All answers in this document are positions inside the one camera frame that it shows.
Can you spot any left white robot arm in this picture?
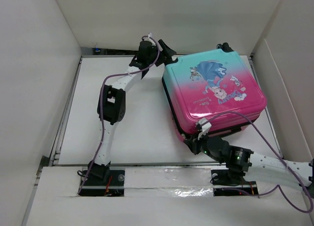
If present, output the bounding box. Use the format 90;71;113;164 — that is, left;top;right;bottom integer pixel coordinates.
82;35;176;185

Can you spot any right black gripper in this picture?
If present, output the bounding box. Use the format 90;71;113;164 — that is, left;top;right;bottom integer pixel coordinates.
182;130;224;164

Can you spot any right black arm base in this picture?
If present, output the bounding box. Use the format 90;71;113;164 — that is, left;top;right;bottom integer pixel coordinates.
210;169;259;197

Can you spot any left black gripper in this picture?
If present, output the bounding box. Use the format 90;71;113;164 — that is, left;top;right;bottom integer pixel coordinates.
147;40;176;66

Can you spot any aluminium front rail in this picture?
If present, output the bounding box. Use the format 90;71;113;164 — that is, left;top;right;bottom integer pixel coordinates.
36;159;283;169

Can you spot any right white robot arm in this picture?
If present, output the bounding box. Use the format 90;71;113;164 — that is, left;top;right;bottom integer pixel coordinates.
183;136;314;198

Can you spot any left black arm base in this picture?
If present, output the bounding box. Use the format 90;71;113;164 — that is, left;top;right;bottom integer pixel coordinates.
77;169;125;197

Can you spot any pink and teal kids suitcase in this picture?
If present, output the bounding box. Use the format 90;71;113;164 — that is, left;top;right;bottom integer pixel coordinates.
162;42;267;141

